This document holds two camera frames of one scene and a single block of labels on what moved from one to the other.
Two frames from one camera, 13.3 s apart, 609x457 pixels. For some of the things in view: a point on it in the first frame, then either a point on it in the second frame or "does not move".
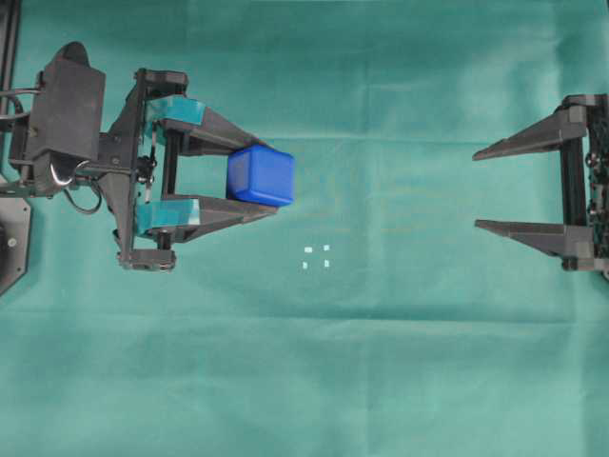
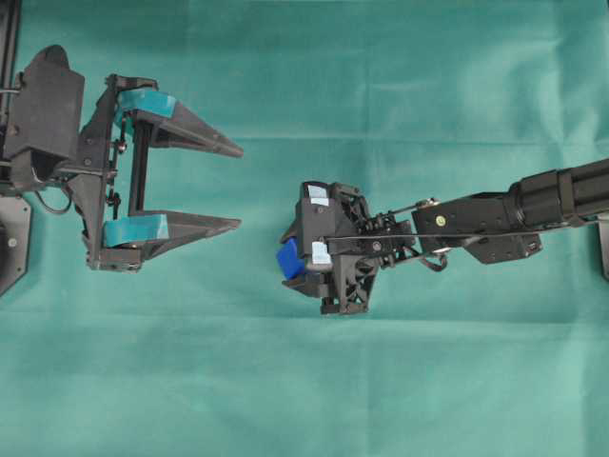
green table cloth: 371,316 does not move
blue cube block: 262,175 → 290,265
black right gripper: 582,238 → 365,243
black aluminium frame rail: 9,36 does not move
